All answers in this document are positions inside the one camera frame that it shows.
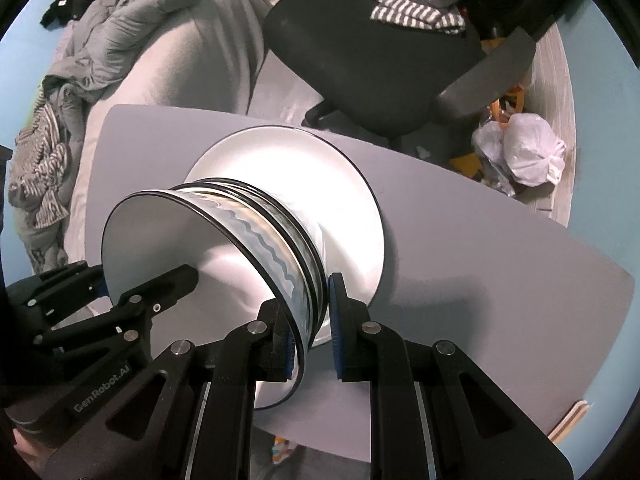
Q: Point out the black white striped garment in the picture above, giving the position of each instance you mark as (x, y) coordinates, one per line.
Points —
(40, 170)

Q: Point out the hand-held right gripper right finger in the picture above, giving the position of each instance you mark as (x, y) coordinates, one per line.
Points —
(336, 330)

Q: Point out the orange object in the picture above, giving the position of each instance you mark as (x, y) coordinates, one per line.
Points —
(505, 105)

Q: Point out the white ribbed bowl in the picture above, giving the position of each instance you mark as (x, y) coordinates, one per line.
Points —
(320, 270)
(306, 265)
(150, 230)

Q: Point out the white knotted plastic bag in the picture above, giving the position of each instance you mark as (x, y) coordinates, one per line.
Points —
(530, 150)

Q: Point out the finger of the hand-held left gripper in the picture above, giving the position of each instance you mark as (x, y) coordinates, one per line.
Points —
(160, 292)
(65, 285)

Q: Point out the wooden board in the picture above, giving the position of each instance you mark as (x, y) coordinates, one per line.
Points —
(570, 422)

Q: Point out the white plate with dark rim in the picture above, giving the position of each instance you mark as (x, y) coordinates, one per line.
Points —
(300, 170)

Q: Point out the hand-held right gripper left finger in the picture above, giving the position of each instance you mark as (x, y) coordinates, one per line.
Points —
(240, 360)

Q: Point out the grey green garment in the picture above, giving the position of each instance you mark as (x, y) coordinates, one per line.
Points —
(42, 250)

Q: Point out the black office chair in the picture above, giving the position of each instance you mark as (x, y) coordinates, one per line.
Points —
(380, 60)

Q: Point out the grey bed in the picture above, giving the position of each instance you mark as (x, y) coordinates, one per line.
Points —
(165, 70)

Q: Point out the person's left hand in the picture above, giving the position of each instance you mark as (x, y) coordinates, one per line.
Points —
(30, 447)

